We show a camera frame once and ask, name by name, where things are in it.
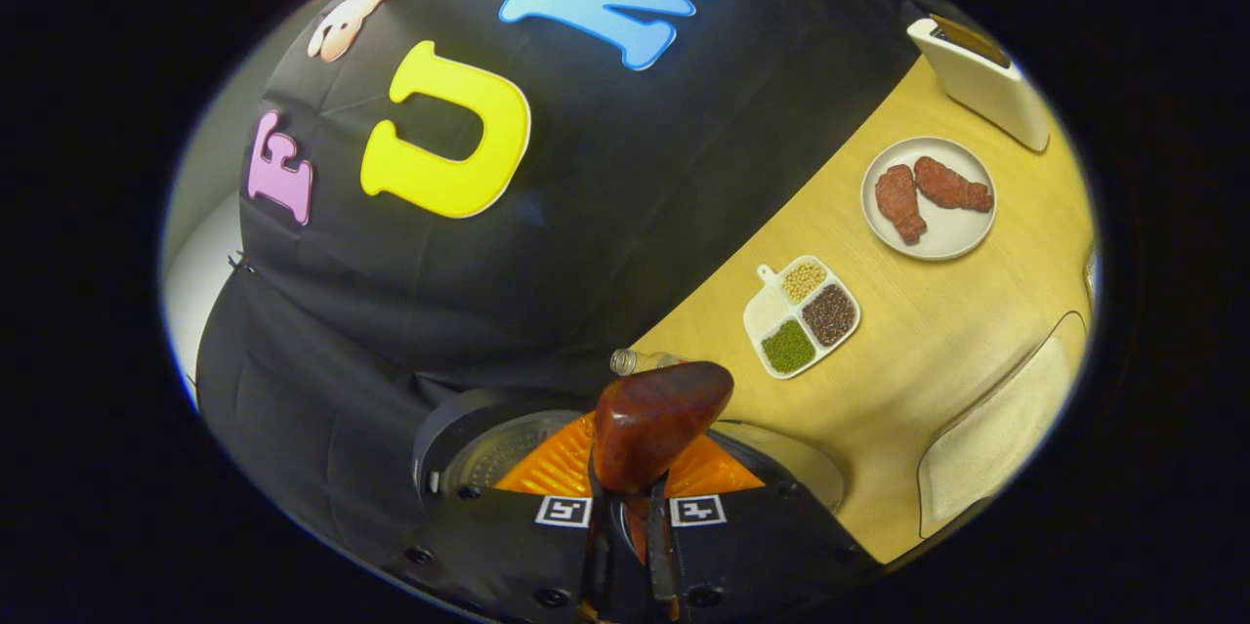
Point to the white toaster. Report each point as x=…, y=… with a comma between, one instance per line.
x=996, y=92

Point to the small glass bottle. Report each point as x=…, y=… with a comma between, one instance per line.
x=640, y=360

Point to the clear rice container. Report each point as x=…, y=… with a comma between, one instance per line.
x=996, y=429

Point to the black rice cooker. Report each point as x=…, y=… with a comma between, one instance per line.
x=488, y=453

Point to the brown wooden spoon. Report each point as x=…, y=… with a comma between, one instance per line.
x=654, y=419

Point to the round white plate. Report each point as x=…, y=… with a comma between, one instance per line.
x=937, y=233

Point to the divided white bean dish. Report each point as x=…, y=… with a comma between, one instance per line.
x=801, y=316

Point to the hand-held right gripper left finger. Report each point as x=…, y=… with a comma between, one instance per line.
x=508, y=536

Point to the brown toast slice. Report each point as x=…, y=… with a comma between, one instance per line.
x=972, y=40

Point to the red-brown meat piece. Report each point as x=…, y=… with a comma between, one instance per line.
x=898, y=204
x=952, y=185

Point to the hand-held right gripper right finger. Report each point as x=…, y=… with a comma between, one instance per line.
x=762, y=546

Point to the black backdrop cloth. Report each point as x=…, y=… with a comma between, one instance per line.
x=586, y=243

